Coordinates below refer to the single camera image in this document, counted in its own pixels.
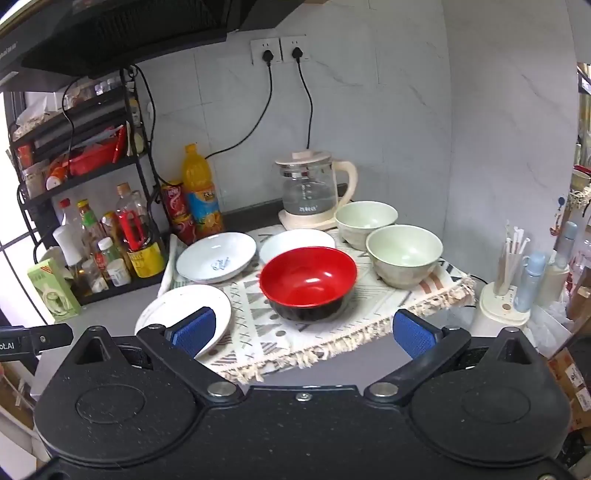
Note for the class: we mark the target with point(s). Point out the glass electric kettle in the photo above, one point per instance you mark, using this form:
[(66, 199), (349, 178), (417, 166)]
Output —
[(307, 189)]

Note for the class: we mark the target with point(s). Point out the red package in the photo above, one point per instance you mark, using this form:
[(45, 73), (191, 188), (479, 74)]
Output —
[(94, 157)]

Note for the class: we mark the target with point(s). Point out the bunch of white chopsticks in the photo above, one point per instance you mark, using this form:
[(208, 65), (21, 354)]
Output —
[(510, 263)]

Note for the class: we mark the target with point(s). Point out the orange juice bottle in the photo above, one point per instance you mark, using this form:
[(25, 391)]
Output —
[(201, 203)]

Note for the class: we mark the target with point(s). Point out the red drink can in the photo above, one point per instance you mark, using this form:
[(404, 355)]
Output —
[(183, 230), (174, 201)]

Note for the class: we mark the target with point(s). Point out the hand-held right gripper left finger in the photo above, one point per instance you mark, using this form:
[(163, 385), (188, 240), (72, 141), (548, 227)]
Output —
[(194, 330)]

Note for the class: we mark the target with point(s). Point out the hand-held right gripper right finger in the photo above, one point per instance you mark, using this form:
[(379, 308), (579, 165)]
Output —
[(415, 337)]

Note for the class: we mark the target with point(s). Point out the black kitchen rack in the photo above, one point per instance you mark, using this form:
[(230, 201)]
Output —
[(92, 174)]

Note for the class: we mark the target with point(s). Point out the white wall outlet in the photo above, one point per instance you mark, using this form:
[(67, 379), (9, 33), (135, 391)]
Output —
[(288, 44), (258, 46)]

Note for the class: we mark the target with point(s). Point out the cardboard box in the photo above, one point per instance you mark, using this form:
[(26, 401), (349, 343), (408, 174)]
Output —
[(570, 383)]

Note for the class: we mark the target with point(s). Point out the cream chopstick holder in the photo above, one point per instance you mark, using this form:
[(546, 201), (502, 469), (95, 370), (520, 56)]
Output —
[(496, 314)]

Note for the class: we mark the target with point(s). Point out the bottle with yellow cap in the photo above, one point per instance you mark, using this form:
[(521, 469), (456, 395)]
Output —
[(90, 221)]

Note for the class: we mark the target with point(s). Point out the black range hood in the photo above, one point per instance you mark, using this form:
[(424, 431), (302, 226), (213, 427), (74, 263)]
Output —
[(115, 27)]

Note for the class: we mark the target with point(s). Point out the white plate with blue print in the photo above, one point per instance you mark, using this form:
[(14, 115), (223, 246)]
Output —
[(217, 256)]

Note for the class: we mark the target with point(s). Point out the light blue flask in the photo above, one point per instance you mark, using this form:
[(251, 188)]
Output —
[(528, 281)]

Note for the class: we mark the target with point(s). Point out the patterned fringed table mat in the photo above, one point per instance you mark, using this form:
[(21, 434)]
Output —
[(378, 314)]

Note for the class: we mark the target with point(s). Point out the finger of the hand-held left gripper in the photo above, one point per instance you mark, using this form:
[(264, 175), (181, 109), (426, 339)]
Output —
[(53, 336)]

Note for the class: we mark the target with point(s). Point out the white plate with pink rim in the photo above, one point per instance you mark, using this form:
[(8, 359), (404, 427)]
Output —
[(180, 307)]

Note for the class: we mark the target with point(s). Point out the pale green bowl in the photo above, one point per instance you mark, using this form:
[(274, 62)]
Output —
[(404, 254), (364, 221)]

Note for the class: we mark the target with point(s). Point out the red and black bowl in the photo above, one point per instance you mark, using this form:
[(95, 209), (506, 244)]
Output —
[(307, 277)]

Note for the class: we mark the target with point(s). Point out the small white bowl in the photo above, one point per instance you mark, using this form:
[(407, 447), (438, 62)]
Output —
[(295, 242)]

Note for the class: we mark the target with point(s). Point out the clear bottle with red cap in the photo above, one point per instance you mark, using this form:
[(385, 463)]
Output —
[(69, 217)]

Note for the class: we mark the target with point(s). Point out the green carton box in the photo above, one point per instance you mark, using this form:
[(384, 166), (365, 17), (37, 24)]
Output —
[(53, 290)]

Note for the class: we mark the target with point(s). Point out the cream kettle base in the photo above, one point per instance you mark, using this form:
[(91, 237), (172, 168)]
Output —
[(295, 222)]

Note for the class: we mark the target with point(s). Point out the oil bottle with yellow label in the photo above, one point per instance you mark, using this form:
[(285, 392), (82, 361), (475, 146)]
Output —
[(145, 263)]

